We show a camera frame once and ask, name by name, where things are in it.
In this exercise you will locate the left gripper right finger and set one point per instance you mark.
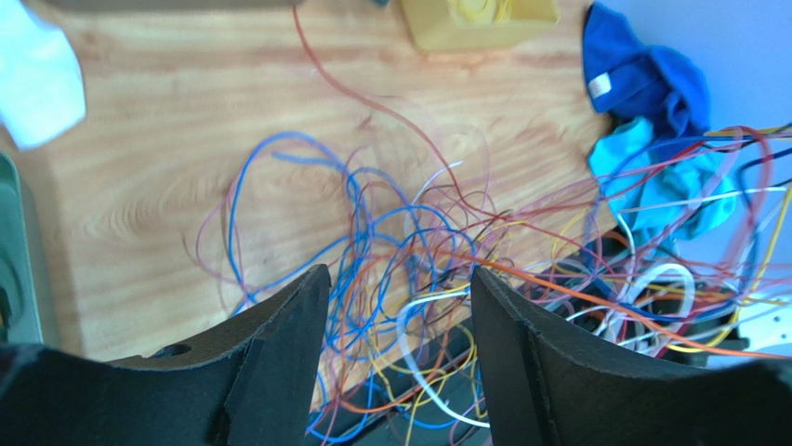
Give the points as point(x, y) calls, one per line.
point(548, 382)

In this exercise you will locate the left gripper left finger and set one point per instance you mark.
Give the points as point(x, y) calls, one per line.
point(246, 381)

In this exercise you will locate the cyan cloth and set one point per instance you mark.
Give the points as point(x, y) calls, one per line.
point(647, 209)

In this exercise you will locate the green plastic tray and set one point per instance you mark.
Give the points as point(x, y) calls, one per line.
point(20, 318)

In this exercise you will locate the dark blue towel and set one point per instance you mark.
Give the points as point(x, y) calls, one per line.
point(630, 79)

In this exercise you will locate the white hanging tank top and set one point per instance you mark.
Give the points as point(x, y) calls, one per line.
point(42, 86)

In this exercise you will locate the yellow plastic tray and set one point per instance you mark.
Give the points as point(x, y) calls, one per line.
point(457, 26)

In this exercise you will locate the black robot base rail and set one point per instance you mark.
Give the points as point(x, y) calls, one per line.
point(393, 296)

